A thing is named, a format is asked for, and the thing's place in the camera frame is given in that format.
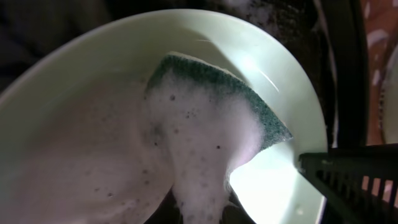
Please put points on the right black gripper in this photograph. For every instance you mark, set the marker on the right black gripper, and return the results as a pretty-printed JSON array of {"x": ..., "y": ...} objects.
[{"x": 359, "y": 183}]

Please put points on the light green plate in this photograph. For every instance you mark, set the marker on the light green plate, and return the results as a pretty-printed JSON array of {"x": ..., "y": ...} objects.
[
  {"x": 388, "y": 101},
  {"x": 76, "y": 146}
]

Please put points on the green sponge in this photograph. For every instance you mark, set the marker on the green sponge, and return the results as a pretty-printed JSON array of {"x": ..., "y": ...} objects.
[{"x": 210, "y": 122}]

